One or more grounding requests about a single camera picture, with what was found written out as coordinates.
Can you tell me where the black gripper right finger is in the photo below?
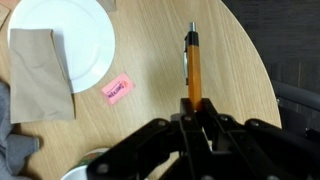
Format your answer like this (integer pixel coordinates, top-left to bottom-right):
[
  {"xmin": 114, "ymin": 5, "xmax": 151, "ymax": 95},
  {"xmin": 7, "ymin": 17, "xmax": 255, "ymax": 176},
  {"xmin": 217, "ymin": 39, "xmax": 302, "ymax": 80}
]
[{"xmin": 201, "ymin": 97, "xmax": 320, "ymax": 180}]

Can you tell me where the creased brown paper napkin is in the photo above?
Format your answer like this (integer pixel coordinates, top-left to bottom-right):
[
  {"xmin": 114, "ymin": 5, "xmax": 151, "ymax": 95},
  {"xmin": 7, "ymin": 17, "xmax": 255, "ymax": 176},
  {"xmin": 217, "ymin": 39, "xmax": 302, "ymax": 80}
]
[{"xmin": 8, "ymin": 28, "xmax": 76, "ymax": 125}]

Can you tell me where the grey cloth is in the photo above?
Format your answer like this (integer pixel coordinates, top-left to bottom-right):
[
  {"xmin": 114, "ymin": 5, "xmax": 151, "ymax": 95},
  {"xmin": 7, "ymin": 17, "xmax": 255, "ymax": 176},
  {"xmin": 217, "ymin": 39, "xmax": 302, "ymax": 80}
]
[{"xmin": 0, "ymin": 79, "xmax": 41, "ymax": 180}]

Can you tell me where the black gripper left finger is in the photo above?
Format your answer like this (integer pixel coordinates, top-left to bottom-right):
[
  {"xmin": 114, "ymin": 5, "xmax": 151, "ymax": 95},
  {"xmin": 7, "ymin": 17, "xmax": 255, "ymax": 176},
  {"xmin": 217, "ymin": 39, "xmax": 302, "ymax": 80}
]
[{"xmin": 86, "ymin": 98, "xmax": 208, "ymax": 180}]

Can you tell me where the orange and black pen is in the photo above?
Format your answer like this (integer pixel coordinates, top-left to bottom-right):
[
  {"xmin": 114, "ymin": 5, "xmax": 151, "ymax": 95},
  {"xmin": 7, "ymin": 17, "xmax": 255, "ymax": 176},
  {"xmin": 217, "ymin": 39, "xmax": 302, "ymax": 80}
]
[{"xmin": 182, "ymin": 21, "xmax": 203, "ymax": 112}]

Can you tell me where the black office chair with armrest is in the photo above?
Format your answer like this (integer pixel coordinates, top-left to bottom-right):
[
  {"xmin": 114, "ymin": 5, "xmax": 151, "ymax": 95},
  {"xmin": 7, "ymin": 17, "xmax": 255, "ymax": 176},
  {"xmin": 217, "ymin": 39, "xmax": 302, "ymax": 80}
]
[{"xmin": 271, "ymin": 79, "xmax": 320, "ymax": 134}]

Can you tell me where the large white round plate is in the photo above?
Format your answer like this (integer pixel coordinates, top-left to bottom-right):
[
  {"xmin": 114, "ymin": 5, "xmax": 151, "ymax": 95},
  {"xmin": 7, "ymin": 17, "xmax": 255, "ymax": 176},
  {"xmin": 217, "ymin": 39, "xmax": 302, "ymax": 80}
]
[{"xmin": 7, "ymin": 0, "xmax": 117, "ymax": 94}]

